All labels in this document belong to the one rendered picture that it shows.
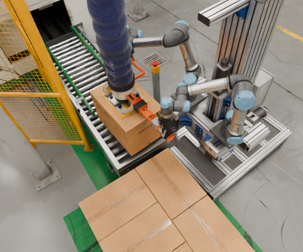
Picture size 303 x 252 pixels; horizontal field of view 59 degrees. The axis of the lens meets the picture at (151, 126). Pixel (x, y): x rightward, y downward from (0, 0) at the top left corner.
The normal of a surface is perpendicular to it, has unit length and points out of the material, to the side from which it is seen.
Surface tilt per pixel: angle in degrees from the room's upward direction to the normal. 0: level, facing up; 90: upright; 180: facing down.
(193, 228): 0
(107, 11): 78
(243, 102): 82
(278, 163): 0
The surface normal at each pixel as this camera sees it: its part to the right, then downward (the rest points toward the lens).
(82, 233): -0.05, -0.58
